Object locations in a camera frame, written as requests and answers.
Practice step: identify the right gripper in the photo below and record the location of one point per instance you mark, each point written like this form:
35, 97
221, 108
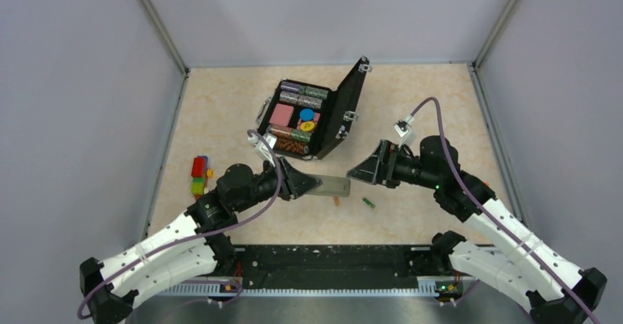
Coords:
380, 167

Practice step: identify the green toy brick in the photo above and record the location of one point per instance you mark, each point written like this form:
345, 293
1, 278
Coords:
197, 187

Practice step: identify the red playing card deck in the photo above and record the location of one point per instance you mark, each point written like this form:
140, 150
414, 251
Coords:
281, 115

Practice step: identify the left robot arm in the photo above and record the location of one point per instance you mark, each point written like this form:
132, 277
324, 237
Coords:
193, 244

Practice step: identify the yellow big blind chip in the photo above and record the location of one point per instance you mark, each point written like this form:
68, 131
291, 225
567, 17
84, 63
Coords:
307, 126

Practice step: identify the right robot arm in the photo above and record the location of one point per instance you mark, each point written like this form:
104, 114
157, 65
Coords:
501, 224

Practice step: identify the purple poker chip stack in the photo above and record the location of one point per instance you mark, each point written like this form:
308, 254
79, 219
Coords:
292, 87

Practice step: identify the blue dealer chip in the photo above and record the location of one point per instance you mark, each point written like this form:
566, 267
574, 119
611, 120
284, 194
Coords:
306, 115

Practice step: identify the red toy brick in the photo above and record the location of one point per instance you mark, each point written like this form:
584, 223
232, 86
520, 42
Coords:
200, 166

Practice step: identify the white remote control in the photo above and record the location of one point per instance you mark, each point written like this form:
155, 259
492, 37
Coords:
332, 186

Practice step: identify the green poker chip stack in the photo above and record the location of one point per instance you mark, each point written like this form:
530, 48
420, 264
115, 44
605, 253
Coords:
316, 92

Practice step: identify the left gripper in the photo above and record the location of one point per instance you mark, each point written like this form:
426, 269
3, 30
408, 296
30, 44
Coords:
294, 184

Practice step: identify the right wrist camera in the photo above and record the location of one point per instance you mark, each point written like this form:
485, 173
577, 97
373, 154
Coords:
405, 130

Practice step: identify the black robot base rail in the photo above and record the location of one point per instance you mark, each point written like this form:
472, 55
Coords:
438, 270

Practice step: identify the black poker chip case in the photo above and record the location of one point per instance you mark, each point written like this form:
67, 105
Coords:
333, 120

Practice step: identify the green battery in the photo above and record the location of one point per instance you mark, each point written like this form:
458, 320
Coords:
369, 203

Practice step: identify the red poker chip stack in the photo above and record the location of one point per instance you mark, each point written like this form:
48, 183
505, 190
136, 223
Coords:
289, 133

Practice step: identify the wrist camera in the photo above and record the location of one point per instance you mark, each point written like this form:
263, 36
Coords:
263, 145
405, 130

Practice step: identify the blue tan chip stack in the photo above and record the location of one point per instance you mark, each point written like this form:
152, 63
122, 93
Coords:
300, 100

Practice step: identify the orange black chip stack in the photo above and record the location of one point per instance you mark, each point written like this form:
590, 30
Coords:
292, 146

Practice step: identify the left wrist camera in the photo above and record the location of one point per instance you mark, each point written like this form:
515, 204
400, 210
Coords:
263, 145

